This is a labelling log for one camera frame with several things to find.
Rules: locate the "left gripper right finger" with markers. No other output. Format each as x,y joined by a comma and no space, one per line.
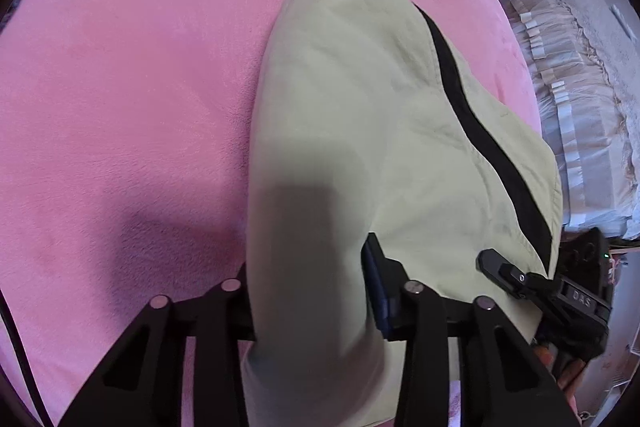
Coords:
502,381

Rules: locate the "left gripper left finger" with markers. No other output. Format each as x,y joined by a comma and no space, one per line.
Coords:
139,381

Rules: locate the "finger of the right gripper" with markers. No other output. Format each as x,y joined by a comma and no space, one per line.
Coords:
503,273

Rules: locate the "green and black hooded jacket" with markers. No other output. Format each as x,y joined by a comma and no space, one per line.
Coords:
368,120

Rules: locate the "person right hand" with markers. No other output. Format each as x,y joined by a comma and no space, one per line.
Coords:
569,379

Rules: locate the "white lace covered furniture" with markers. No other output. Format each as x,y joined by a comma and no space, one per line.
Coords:
585,72

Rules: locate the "pink bed blanket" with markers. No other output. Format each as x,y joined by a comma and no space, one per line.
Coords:
124,129

